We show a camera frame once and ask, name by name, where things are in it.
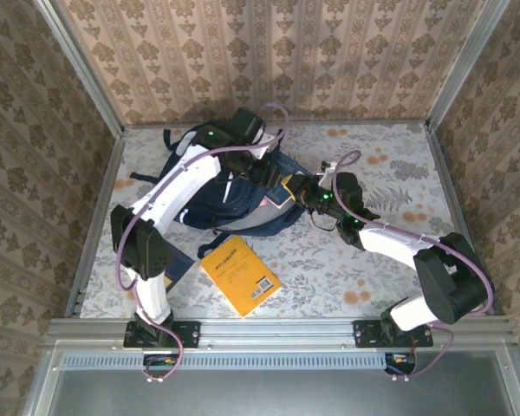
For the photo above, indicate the blue book with white text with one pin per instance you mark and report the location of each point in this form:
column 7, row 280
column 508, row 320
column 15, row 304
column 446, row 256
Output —
column 292, row 167

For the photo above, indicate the navy blue backpack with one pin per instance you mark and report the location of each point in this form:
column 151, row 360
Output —
column 242, row 208

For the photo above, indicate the navy book with yellow label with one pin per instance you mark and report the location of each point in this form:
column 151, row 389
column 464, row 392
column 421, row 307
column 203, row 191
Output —
column 180, row 268

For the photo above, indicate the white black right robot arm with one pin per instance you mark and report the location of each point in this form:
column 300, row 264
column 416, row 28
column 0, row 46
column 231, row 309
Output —
column 390, row 242

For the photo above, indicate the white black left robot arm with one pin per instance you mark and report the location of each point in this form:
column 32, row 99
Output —
column 177, row 186

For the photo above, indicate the floral tablecloth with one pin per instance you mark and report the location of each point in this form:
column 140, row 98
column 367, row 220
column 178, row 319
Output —
column 394, row 143

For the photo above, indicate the grey metal sheet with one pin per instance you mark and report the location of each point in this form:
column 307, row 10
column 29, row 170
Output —
column 286, row 394

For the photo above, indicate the aluminium back rail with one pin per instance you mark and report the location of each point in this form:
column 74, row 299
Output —
column 351, row 122

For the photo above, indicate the aluminium side rail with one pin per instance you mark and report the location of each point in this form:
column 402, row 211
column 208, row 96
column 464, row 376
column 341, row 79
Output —
column 76, row 299
column 453, row 195

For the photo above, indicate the aluminium front rail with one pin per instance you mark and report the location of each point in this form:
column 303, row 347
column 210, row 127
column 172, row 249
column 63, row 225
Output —
column 277, row 331

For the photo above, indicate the aluminium corner post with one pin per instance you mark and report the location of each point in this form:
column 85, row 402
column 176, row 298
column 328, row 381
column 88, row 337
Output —
column 463, row 65
column 86, row 73

